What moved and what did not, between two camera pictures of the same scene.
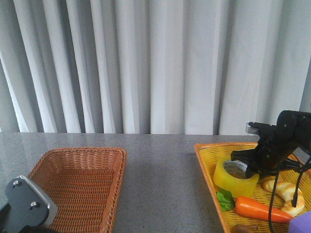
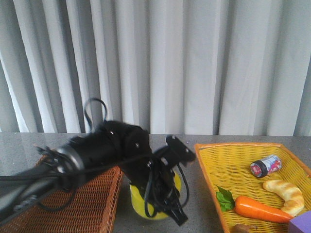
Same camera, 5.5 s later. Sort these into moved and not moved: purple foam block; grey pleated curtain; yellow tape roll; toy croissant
Moved: yellow tape roll
Not moved: grey pleated curtain; toy croissant; purple foam block
